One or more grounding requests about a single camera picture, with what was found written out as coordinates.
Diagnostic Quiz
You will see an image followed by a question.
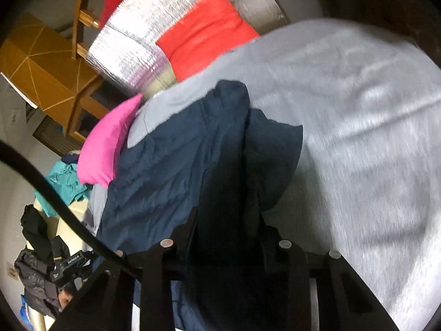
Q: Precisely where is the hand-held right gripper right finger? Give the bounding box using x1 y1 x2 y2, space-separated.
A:
262 228 400 331

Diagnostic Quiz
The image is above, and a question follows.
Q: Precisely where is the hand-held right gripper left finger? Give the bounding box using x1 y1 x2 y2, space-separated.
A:
55 207 200 331

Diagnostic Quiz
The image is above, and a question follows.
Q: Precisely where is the navy blue jacket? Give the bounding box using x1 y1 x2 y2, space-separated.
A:
96 80 304 331

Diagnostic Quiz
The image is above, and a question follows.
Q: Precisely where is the dark puffy jacket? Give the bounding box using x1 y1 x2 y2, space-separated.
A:
14 248 68 318

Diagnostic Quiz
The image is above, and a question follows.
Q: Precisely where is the cream mattress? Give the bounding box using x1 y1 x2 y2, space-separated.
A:
31 200 95 331

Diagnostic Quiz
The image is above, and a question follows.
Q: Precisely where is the black cloth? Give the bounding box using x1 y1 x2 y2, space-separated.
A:
21 205 71 259

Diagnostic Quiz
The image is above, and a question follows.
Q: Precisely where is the teal garment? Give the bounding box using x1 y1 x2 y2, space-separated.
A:
34 160 93 218

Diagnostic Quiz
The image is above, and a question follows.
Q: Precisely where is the pink pillow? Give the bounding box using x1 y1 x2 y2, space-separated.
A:
76 93 143 188

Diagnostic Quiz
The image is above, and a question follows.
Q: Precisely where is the dark floor mat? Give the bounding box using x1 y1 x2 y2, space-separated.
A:
33 115 87 156

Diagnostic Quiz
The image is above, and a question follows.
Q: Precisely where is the grey bed sheet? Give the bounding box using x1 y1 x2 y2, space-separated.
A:
83 17 441 331

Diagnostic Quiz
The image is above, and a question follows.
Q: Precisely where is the beige cushion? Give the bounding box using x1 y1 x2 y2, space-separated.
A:
145 68 177 98

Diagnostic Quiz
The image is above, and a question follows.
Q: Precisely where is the wooden table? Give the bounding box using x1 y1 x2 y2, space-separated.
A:
0 12 111 142

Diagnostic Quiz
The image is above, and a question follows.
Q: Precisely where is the silver quilted foil mat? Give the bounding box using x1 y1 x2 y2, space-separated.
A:
86 0 286 97

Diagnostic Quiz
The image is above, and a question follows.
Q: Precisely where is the wooden chair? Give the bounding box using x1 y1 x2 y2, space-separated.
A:
72 0 111 63

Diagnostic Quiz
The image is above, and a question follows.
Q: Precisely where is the black cable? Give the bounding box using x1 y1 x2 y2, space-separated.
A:
0 141 145 276

